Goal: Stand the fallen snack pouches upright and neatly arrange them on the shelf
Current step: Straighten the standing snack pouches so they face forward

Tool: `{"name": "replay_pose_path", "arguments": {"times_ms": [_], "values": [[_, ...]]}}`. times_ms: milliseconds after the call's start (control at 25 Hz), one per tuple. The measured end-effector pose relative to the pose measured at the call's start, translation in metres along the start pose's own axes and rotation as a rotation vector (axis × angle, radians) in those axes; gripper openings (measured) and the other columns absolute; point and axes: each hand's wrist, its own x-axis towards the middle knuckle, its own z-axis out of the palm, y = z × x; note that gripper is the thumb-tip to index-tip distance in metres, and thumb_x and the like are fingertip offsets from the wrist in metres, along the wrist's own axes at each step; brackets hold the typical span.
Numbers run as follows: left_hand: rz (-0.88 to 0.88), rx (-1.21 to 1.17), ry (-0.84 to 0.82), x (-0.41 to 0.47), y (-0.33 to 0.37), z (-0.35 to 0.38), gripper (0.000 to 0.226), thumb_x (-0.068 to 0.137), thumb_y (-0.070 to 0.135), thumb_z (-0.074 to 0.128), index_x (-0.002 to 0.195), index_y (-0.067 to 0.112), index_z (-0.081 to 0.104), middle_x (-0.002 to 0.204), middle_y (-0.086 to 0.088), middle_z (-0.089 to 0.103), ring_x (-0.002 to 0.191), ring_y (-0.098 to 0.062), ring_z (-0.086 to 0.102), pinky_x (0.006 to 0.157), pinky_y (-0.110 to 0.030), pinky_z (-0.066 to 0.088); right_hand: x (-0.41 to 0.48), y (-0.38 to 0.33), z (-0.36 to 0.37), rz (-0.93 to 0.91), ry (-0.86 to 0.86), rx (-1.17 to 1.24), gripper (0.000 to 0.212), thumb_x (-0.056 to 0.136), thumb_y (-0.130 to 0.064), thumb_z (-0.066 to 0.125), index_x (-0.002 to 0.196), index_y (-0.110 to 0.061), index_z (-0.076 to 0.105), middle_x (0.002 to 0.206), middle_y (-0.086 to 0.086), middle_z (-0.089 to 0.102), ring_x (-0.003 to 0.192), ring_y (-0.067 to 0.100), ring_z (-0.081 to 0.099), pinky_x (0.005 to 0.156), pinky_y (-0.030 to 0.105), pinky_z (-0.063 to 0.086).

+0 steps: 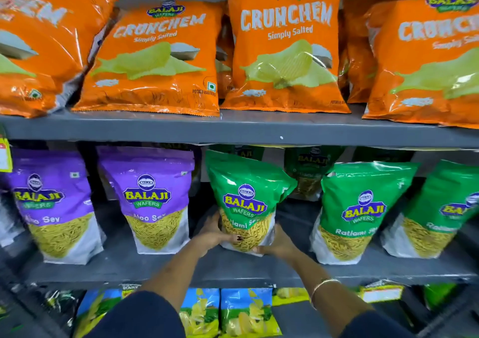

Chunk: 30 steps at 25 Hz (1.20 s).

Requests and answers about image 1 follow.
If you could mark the yellow price tag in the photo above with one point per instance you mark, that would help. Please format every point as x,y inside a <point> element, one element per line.
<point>4,158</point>

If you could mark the row of orange chip packets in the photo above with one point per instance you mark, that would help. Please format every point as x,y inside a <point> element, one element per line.
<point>284,50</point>

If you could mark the person's left thumb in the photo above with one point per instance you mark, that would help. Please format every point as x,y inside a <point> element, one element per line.
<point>232,238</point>

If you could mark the white and yellow shelf label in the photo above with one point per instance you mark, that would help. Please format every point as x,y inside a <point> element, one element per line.
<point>129,289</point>
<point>381,293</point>

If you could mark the person's left forearm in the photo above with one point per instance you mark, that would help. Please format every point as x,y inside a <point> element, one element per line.
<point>164,285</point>

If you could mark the grey metal shelf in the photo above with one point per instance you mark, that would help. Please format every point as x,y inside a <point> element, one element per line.
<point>119,263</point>
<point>239,128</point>

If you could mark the blue and yellow chip packet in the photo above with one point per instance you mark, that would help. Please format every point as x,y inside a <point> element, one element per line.
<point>247,313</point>
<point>200,313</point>
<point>95,308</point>

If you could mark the person's right forearm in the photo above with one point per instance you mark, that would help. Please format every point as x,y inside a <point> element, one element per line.
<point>329,296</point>

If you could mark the green packet with dark edge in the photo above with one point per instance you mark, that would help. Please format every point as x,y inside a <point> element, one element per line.
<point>439,294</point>

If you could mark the row of green packets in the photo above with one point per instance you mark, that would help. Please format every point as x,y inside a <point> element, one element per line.
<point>359,195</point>

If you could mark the black snack packet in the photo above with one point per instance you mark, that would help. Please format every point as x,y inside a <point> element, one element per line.
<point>60,304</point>

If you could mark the person's right thumb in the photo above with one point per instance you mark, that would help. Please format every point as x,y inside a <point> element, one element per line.
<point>262,251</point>

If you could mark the person's left hand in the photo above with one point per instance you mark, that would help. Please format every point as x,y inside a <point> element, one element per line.
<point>209,238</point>

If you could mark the person's right hand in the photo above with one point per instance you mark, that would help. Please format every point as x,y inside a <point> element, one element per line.
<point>282,248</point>

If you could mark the green sev snack pouch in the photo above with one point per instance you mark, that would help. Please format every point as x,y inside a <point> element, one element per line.
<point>247,184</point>

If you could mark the purple snack packet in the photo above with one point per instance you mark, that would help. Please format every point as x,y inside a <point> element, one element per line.
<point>153,192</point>
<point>52,199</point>

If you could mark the thin gold bangle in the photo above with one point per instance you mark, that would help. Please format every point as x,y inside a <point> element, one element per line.
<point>324,282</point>

